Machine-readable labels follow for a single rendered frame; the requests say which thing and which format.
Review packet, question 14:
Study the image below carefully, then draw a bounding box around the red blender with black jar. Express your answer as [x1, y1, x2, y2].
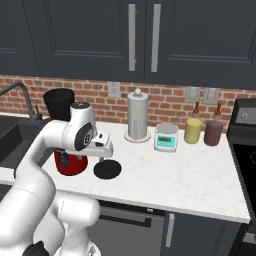
[42, 87, 90, 177]

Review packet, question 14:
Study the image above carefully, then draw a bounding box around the white teal kitchen scale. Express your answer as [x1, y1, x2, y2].
[153, 122, 180, 154]

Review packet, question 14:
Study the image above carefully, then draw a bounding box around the dark sink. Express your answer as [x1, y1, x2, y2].
[0, 114, 53, 172]

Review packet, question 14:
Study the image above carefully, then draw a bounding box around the grey cupboard door handle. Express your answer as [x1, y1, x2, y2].
[127, 3, 138, 72]
[150, 3, 162, 74]

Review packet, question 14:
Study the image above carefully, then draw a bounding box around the grey wall socket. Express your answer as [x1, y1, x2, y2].
[107, 81, 122, 99]

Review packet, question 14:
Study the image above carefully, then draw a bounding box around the grey base cupboard handle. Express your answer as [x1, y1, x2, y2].
[165, 212, 176, 249]

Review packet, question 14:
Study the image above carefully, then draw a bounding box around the purple squeeze bottle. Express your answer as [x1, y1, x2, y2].
[203, 102, 225, 147]

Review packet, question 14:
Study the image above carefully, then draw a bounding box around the white paper towel holder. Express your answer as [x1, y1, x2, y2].
[123, 87, 152, 144]

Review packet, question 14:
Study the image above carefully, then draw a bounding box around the dark grey tap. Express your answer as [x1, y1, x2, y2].
[0, 81, 44, 121]

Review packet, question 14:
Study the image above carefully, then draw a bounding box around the black stove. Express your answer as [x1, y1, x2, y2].
[225, 97, 256, 256]

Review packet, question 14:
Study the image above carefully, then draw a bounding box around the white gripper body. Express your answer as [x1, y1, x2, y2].
[69, 142, 115, 160]

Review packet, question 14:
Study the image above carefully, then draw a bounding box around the grey dishwasher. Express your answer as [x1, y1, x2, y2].
[87, 199, 167, 256]

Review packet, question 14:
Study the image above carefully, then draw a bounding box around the yellow squeeze bottle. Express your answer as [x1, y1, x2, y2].
[183, 101, 204, 145]

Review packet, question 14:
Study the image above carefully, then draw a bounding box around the grey wall switch plate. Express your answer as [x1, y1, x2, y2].
[184, 86, 202, 104]
[202, 87, 221, 105]

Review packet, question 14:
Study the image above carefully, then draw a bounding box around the dark grey base cupboard door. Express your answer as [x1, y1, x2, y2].
[159, 211, 244, 256]

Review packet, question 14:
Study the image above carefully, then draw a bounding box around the dark grey narrow cupboard door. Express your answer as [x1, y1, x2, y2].
[0, 0, 40, 77]

